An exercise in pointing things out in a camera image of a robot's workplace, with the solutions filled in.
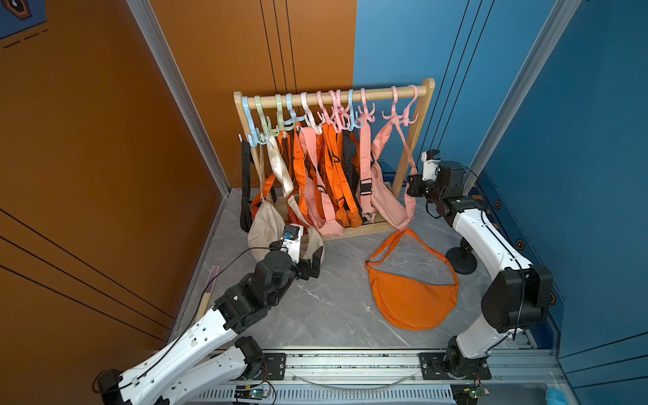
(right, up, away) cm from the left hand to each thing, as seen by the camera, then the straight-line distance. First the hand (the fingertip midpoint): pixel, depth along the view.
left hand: (308, 242), depth 70 cm
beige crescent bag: (-16, +5, +18) cm, 25 cm away
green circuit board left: (-16, -43, 0) cm, 46 cm away
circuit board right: (+45, -43, 0) cm, 62 cm away
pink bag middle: (+3, +10, +15) cm, 18 cm away
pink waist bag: (+18, +17, +17) cm, 29 cm away
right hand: (+34, +21, +15) cm, 42 cm away
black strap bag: (-23, +8, +17) cm, 30 cm away
